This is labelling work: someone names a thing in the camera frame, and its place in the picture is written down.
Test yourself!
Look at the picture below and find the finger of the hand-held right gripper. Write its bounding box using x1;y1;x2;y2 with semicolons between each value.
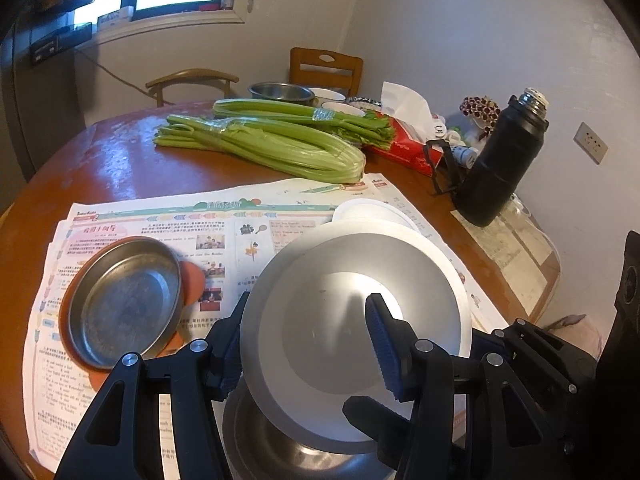
470;317;599;402
342;395;419;468

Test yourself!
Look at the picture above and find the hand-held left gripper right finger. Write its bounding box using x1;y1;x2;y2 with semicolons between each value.
364;294;568;480

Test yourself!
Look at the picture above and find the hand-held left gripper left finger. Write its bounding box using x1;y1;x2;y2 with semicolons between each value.
52;291;251;480

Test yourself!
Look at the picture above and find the brown plastic plate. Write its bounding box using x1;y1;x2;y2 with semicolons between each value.
57;236;207;361

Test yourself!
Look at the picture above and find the wide steel bowl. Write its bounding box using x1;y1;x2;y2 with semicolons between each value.
221;385;401;480

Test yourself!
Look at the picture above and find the shallow steel plate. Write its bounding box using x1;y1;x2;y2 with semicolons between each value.
66;237;183;372

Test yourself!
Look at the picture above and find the pink cloth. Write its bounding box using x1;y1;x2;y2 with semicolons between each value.
545;314;603;361

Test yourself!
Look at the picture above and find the printed paper sheet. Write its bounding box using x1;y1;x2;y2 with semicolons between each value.
450;202;556;266

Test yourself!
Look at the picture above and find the printed newspaper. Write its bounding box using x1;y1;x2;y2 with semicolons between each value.
22;174;511;480

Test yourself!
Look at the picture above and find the black thermos bottle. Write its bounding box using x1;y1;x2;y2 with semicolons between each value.
425;86;550;228

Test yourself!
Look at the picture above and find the red tissue pack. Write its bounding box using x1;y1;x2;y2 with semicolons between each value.
362;81;453;177

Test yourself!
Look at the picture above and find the small white bottle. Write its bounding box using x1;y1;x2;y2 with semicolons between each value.
450;142;481;168

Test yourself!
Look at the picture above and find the thick celery bunch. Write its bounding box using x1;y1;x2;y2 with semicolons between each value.
152;114;367;184

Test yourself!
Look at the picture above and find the slim celery bunch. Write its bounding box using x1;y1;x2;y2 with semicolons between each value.
212;98;398;151

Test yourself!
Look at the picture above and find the leopard print cloth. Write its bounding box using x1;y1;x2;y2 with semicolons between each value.
460;96;501;131

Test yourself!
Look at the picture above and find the white enamel bowl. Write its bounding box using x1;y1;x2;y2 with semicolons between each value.
307;87;347;105

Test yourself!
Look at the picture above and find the deep steel bowl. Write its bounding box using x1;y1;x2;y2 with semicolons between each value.
247;81;316;106

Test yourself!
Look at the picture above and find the curved back wooden chair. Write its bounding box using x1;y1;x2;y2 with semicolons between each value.
145;70;240;108

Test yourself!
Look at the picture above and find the slat back wooden chair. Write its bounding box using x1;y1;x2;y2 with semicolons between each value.
289;47;364;98

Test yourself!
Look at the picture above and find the grey refrigerator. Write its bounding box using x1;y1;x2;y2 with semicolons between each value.
0;25;88;201

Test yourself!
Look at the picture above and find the small white box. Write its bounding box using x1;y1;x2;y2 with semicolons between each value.
96;6;136;25

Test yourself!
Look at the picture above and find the wall socket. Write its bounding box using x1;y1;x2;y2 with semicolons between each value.
572;121;610;166

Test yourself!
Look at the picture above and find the black wall cable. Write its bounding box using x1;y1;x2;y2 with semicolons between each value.
74;46;151;92

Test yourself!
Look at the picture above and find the black wire rack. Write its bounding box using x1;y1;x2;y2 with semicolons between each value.
27;0;96;66

